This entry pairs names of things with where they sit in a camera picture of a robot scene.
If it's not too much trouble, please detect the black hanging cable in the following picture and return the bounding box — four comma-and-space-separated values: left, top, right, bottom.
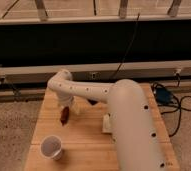
108, 12, 141, 81

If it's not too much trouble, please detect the white sponge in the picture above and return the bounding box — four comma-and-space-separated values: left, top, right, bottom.
102, 114, 112, 134

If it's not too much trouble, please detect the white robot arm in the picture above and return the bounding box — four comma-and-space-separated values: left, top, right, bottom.
47, 69, 169, 171

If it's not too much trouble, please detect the black floor cable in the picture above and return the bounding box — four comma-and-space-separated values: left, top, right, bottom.
151, 81, 191, 138

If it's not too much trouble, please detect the black smartphone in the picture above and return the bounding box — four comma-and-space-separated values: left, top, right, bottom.
87, 99, 98, 105

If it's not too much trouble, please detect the blue power box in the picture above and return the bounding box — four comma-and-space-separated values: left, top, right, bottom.
155, 88, 172, 104

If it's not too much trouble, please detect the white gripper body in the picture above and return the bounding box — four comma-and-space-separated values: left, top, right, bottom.
58, 96, 80, 115

